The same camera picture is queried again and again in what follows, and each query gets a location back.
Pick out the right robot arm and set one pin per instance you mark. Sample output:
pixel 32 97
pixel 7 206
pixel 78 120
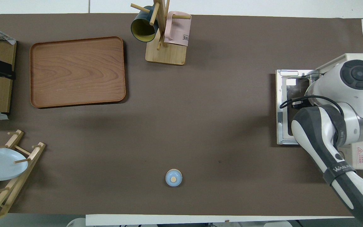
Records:
pixel 358 94

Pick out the brown wooden tray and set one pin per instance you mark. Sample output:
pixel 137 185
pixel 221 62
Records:
pixel 77 72

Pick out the white oven with glass door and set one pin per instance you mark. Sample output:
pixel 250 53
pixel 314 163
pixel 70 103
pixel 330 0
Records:
pixel 283 110

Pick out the blue jar with wooden knob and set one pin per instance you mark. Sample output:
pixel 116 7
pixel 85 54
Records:
pixel 173 178

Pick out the wooden mug tree stand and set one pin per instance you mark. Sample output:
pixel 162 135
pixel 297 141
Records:
pixel 169 55

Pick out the dark green mug yellow inside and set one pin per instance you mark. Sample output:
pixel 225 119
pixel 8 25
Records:
pixel 142 26

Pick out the pink mug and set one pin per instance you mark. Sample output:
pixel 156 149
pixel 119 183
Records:
pixel 178 30

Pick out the wooden dish rack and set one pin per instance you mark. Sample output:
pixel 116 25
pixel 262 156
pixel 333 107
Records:
pixel 17 181

